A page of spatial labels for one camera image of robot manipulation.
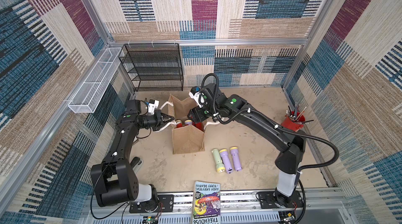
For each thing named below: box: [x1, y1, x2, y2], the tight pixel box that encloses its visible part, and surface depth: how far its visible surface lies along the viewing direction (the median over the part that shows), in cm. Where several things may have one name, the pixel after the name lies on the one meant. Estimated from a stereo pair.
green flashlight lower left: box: [211, 148, 226, 174], surface depth 85 cm
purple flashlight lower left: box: [218, 148, 233, 174], surface depth 86 cm
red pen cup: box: [281, 111, 306, 132], surface depth 93 cm
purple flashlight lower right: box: [229, 146, 243, 172], surface depth 86 cm
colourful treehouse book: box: [192, 181, 221, 224], surface depth 73 cm
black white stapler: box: [130, 156, 144, 175], surface depth 84 cm
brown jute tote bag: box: [168, 94, 206, 155], surface depth 86 cm
